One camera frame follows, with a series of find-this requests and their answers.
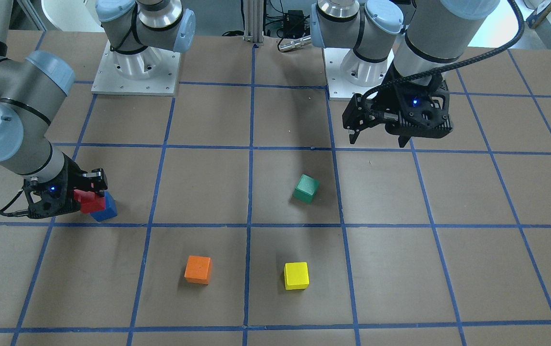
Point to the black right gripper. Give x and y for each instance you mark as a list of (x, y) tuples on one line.
[(74, 178)]

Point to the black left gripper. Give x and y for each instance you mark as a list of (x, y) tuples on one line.
[(385, 104)]

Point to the red wooden block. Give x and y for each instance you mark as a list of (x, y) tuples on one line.
[(89, 201)]

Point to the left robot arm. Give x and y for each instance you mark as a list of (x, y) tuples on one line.
[(400, 60)]

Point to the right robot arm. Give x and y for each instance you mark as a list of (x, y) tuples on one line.
[(32, 92)]

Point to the blue wooden block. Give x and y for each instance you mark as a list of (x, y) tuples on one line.
[(109, 211)]

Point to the green wooden block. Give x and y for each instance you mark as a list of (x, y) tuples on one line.
[(306, 189)]

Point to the orange wooden block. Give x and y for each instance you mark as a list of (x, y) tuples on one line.
[(198, 269)]

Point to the yellow wooden block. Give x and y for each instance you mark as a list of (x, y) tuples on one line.
[(296, 275)]

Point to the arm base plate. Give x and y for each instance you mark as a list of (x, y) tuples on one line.
[(347, 75), (153, 72)]

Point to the aluminium frame post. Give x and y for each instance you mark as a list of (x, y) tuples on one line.
[(253, 18)]

